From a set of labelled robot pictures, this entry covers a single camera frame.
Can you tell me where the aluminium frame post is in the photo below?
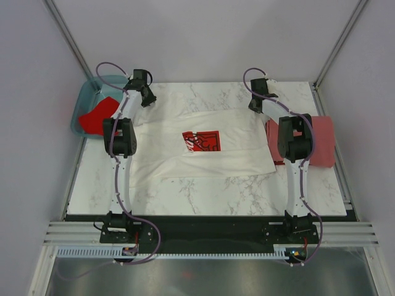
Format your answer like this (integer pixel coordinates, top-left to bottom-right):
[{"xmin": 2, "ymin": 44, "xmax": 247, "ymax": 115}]
[
  {"xmin": 43, "ymin": 0, "xmax": 93, "ymax": 79},
  {"xmin": 312, "ymin": 0, "xmax": 370, "ymax": 90}
]

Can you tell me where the right aluminium frame post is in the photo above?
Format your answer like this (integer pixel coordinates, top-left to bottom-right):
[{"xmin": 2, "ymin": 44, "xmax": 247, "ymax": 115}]
[{"xmin": 312, "ymin": 0, "xmax": 370, "ymax": 90}]

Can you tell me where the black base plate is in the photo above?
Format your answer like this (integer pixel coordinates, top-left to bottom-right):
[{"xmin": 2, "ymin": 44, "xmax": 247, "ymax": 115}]
[{"xmin": 100, "ymin": 215, "xmax": 319, "ymax": 253}]

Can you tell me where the teal plastic bin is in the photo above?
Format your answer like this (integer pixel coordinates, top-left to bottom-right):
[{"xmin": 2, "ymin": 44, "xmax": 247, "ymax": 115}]
[{"xmin": 70, "ymin": 75, "xmax": 127, "ymax": 139}]

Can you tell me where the white slotted cable duct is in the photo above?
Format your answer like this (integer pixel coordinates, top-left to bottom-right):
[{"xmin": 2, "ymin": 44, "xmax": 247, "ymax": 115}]
[{"xmin": 56, "ymin": 245, "xmax": 289, "ymax": 260}]

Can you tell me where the purple cable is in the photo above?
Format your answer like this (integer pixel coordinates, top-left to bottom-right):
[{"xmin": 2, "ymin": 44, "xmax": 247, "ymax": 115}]
[
  {"xmin": 243, "ymin": 67, "xmax": 325, "ymax": 268},
  {"xmin": 95, "ymin": 62, "xmax": 162, "ymax": 281}
]

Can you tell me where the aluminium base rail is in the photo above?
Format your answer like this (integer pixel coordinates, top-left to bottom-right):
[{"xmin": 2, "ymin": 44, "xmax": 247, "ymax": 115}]
[{"xmin": 44, "ymin": 221, "xmax": 379, "ymax": 247}]

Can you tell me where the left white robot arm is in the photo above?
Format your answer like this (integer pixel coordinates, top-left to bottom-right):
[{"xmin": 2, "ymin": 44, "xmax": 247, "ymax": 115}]
[{"xmin": 101, "ymin": 69, "xmax": 159, "ymax": 242}]

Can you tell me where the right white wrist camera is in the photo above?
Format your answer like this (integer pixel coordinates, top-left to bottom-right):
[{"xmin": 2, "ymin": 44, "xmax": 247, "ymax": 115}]
[{"xmin": 265, "ymin": 77, "xmax": 277, "ymax": 89}]

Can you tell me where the left aluminium frame post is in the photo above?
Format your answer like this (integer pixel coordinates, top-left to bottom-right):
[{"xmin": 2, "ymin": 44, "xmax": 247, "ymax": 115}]
[{"xmin": 43, "ymin": 0, "xmax": 93, "ymax": 79}]

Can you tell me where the white t shirt red print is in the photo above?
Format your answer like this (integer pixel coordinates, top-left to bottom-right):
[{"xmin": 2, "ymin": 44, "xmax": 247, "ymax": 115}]
[{"xmin": 130, "ymin": 93, "xmax": 276, "ymax": 187}]

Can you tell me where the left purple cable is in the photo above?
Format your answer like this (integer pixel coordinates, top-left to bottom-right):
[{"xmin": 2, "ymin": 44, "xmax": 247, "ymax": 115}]
[{"xmin": 95, "ymin": 62, "xmax": 162, "ymax": 281}]

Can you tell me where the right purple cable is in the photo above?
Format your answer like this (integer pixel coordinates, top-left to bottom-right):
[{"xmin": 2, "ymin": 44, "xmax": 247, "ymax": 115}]
[{"xmin": 243, "ymin": 67, "xmax": 325, "ymax": 268}]

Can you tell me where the folded maroon t shirt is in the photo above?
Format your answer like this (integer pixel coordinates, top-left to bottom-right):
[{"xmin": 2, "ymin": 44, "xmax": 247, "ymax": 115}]
[{"xmin": 265, "ymin": 116, "xmax": 335, "ymax": 168}]

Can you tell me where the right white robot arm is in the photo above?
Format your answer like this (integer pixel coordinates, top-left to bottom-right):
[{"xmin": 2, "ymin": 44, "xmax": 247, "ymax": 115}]
[{"xmin": 247, "ymin": 78, "xmax": 315, "ymax": 243}]

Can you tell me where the bright red t shirt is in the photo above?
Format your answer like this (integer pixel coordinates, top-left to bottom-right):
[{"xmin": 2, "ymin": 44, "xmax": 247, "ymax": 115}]
[{"xmin": 78, "ymin": 96, "xmax": 120, "ymax": 136}]

